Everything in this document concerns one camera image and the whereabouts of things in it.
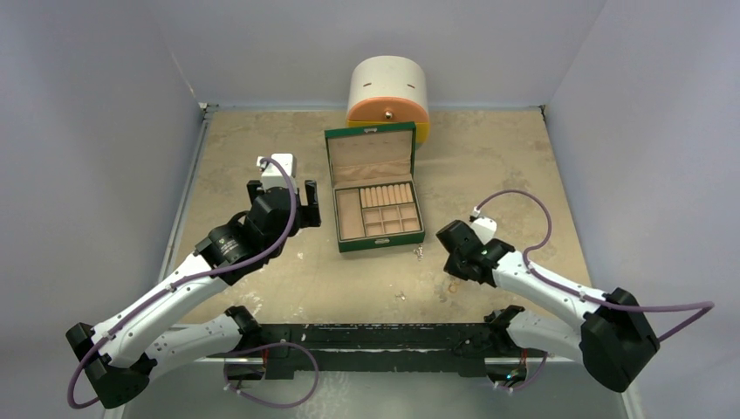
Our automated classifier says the silver earring near box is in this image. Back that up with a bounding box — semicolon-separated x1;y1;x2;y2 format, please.
414;244;424;260

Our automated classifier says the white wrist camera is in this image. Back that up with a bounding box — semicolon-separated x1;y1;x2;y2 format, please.
469;214;497;244
257;153;298;190

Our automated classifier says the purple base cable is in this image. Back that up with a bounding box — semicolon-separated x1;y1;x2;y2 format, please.
492;353;549;395
223;340;321;410

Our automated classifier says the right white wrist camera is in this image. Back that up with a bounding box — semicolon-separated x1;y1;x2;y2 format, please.
469;214;497;244

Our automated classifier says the green jewelry box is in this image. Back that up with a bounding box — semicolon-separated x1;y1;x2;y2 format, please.
324;122;426;253

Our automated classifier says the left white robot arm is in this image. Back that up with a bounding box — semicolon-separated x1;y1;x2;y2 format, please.
65;180;321;409

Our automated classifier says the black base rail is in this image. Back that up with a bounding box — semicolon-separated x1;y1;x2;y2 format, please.
230;323;527;384

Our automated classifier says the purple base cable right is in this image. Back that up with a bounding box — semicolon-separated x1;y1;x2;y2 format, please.
492;353;549;395

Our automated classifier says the green jewelry tray insert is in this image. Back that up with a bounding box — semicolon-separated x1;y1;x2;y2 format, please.
334;182;425;242

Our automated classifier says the white orange round drawer box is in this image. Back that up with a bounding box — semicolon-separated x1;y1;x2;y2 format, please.
346;55;431;148

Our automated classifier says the aluminium frame rail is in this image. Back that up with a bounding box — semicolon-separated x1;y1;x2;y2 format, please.
155;103;220;284

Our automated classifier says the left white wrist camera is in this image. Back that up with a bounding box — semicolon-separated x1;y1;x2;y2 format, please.
257;153;298;190

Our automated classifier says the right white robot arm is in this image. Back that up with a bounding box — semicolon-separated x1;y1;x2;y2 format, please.
435;216;661;393

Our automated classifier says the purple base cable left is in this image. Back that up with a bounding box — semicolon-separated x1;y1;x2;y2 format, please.
223;340;321;410

